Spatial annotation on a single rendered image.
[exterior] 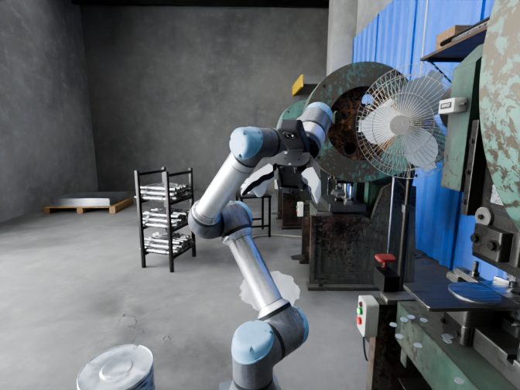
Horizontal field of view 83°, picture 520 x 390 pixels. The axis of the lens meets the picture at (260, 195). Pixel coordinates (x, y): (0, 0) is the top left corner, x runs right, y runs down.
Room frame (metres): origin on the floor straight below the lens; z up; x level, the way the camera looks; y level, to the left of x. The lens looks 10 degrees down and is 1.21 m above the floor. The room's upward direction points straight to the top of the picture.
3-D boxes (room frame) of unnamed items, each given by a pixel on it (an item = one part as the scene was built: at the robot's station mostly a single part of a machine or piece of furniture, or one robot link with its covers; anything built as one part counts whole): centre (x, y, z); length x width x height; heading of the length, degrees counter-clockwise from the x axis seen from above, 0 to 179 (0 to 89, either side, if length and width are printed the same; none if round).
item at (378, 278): (1.08, -0.50, 0.62); 0.10 x 0.06 x 0.20; 2
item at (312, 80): (6.77, -1.26, 2.44); 1.25 x 0.92 x 0.27; 2
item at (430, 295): (0.77, -0.56, 0.72); 0.25 x 0.14 x 0.14; 92
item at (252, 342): (0.75, 0.02, 0.62); 0.13 x 0.12 x 0.14; 134
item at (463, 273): (0.95, -0.73, 0.76); 0.17 x 0.06 x 0.10; 2
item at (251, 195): (3.78, 0.10, 0.40); 0.45 x 0.40 x 0.79; 14
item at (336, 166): (2.52, -1.05, 0.87); 1.53 x 0.99 x 1.74; 90
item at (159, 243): (2.84, 0.93, 0.47); 0.46 x 0.43 x 0.95; 72
